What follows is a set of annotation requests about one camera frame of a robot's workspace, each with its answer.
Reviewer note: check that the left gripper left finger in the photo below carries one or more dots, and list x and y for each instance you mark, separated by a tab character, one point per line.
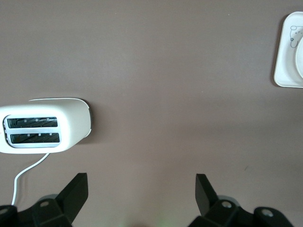
71	201

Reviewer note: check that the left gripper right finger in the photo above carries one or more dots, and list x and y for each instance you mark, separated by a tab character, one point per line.
208	203

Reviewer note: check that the round cream plate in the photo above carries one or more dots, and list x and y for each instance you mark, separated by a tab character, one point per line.
300	61

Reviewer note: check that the cream rabbit print tray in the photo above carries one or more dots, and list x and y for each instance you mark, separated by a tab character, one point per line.
285	59

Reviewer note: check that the cream two-slot toaster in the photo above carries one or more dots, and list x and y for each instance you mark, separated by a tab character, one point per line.
73	123

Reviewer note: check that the brown table cover mat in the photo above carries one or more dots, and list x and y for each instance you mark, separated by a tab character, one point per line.
165	71

